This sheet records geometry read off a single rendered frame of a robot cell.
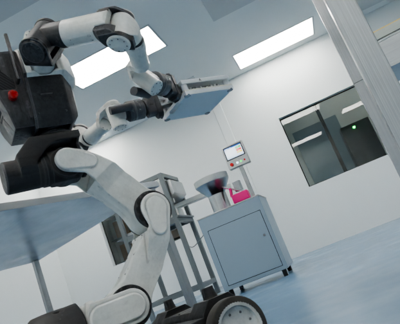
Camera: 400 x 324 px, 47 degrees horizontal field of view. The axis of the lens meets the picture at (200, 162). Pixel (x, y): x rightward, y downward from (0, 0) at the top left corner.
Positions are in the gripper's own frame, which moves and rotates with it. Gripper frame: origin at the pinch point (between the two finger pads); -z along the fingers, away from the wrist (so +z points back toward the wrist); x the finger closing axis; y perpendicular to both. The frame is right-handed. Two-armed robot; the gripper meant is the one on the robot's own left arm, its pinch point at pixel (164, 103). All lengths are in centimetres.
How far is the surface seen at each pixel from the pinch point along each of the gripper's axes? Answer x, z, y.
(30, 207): 20, 64, -31
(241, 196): 27, -123, -199
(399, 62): 32, -62, 65
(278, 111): -97, -336, -382
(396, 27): 20, -65, 68
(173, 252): 59, 1, -64
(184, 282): 76, 1, -64
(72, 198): 20, 45, -39
